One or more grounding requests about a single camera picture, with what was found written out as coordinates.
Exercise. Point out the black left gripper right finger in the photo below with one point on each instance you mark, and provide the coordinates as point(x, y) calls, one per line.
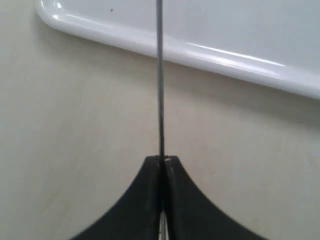
point(190, 215)

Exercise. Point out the thin metal skewer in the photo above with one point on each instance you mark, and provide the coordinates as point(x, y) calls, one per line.
point(160, 83)

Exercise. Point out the white rectangular plastic tray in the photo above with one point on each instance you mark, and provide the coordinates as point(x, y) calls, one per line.
point(274, 43)

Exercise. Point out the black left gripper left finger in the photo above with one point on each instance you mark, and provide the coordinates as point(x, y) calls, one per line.
point(136, 215)

